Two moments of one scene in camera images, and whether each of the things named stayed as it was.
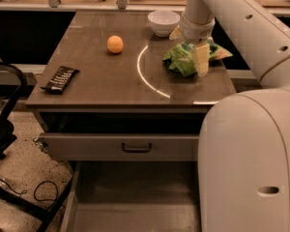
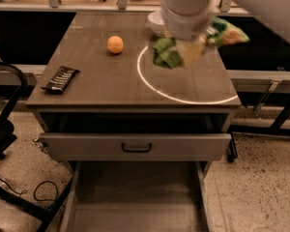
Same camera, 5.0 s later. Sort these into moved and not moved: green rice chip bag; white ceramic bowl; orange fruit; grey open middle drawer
Moved: green rice chip bag
Not moved: white ceramic bowl; grey open middle drawer; orange fruit
